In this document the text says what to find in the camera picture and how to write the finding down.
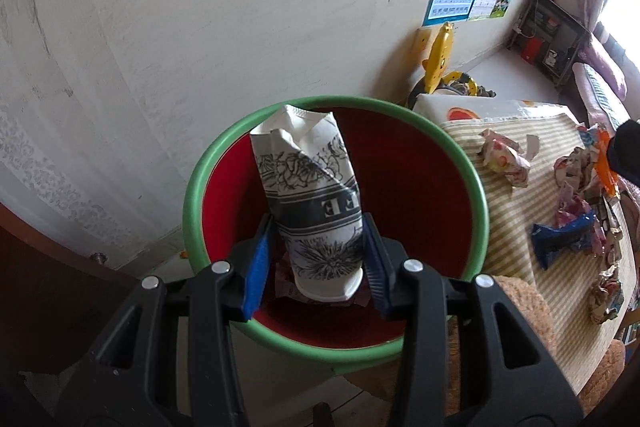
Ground yellow plastic toy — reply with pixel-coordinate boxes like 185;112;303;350
420;22;456;94

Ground white floral print paper cup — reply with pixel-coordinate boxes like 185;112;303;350
249;104;363;304

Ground blue snack wrapper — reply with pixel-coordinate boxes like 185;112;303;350
531;212;598;270

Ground dark shelf unit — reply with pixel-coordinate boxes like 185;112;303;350
510;0;591;88

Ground crumpled paper wrapper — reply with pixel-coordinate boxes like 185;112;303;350
552;147;608;208

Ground brown fuzzy stool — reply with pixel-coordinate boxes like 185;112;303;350
580;339;626;413
447;276;558;408

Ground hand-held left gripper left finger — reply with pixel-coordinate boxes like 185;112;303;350
55;213;275;427

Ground shiny crumpled wrapper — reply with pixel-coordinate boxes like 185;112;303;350
590;264;626;325

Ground red bin with green rim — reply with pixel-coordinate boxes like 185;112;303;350
182;95;491;364

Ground floral crumpled wrapper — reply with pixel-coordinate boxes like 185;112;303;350
480;128;541;196

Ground pink crumpled wrapper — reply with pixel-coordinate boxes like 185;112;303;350
555;187;596;230

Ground pink sofa cushions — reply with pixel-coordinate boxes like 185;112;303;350
572;32;640;128

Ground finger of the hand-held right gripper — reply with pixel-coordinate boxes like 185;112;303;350
606;119;640;188

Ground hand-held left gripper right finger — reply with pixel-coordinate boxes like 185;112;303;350
361;212;586;427

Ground red box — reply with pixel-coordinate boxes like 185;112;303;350
520;38;543;64

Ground striped tablecloth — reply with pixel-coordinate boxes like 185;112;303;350
437;109;638;403

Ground dark wooden furniture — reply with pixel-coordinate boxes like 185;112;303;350
0;202;146;378

